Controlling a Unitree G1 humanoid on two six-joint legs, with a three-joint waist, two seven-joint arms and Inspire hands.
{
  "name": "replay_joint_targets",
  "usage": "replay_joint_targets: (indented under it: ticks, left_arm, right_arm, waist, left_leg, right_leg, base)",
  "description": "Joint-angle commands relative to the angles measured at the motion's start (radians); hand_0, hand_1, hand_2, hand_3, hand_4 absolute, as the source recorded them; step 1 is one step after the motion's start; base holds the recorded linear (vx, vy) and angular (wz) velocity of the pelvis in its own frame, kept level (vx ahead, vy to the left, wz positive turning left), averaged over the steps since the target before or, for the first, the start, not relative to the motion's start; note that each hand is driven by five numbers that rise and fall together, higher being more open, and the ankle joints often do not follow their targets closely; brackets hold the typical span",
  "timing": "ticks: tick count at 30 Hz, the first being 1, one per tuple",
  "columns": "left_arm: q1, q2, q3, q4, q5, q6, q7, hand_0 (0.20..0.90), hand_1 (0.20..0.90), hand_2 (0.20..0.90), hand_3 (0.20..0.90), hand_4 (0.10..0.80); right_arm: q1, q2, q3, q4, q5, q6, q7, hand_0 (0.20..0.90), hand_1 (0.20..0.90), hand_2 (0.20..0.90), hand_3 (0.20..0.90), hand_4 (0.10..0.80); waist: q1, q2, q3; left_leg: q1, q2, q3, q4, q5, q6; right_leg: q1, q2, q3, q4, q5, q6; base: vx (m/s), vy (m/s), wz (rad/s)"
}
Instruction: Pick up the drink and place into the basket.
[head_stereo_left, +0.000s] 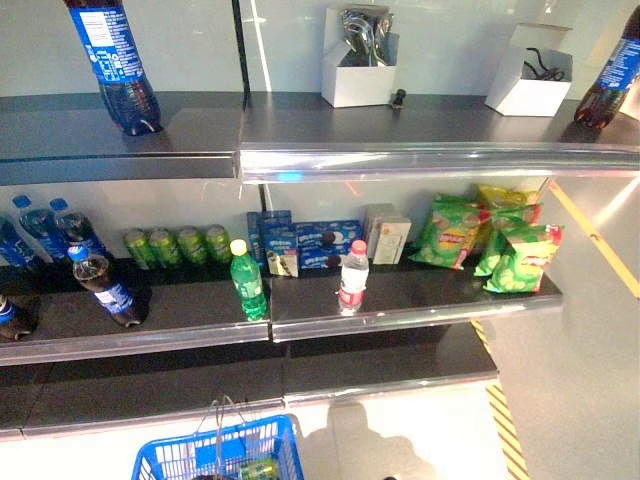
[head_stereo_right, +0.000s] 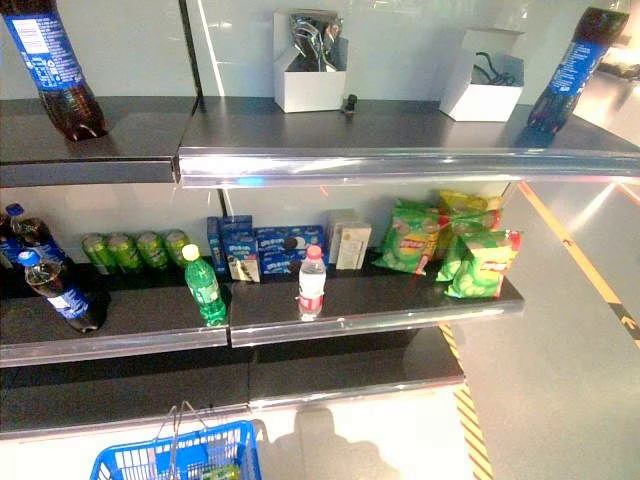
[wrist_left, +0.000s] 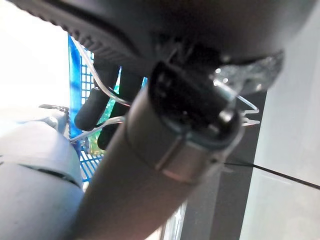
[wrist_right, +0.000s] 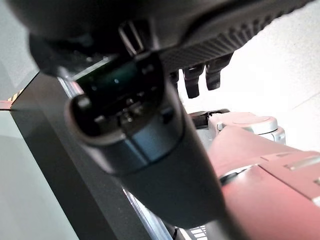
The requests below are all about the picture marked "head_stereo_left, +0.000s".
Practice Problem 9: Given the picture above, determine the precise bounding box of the water bottle red label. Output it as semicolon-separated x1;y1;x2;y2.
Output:
338;239;371;316

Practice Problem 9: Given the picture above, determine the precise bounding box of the blue plastic shopping basket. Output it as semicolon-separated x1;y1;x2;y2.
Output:
131;394;305;480

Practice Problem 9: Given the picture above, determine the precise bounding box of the blue red carton multipack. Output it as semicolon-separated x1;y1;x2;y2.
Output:
295;220;365;249

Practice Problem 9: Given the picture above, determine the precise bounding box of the blue Oreo cookie box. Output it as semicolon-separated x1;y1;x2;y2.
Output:
298;244;352;274

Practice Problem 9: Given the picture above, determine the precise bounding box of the blue white carton box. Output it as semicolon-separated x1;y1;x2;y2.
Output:
246;212;267;267

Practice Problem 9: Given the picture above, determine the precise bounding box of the cream carton round logo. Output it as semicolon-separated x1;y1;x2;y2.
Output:
372;215;414;266

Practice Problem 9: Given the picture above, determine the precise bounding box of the green Sprite bottle yellow cap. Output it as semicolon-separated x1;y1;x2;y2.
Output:
229;238;270;323

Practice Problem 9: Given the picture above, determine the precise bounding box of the green soda can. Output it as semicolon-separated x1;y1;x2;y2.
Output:
148;228;183;270
123;228;158;271
177;225;209;267
204;224;234;265
239;458;282;480

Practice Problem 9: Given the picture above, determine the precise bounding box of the white open cardboard box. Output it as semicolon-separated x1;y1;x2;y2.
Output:
483;22;575;118
320;4;401;109

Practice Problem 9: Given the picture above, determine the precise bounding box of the yellow green snack bag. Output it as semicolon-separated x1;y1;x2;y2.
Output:
474;183;530;210

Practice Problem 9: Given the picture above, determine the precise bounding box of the crumpled silver foil bag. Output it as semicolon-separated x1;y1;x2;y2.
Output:
341;8;396;69

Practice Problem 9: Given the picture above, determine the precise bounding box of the shelf board plain grey edge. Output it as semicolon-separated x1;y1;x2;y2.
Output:
0;92;241;187

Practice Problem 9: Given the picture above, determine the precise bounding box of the frosted upper back panel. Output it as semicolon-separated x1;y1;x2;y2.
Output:
249;0;640;101
0;0;246;99

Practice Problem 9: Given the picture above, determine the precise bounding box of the yellow black floor tape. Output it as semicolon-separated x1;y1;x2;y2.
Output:
469;319;532;480

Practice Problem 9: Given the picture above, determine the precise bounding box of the large Pepsi bottle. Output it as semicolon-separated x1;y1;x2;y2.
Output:
63;0;164;137
573;3;640;130

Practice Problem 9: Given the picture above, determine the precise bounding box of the orange striped floor tape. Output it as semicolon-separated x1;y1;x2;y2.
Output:
547;179;640;299

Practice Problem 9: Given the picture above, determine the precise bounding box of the black shelf board clear rail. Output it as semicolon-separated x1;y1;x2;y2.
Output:
269;254;565;344
0;259;274;366
238;92;640;185

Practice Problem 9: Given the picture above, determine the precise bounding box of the black shelf upright post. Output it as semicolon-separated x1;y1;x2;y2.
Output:
231;0;252;114

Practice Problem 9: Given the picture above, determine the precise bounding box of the black cable bundle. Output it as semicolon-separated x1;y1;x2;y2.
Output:
523;46;567;82

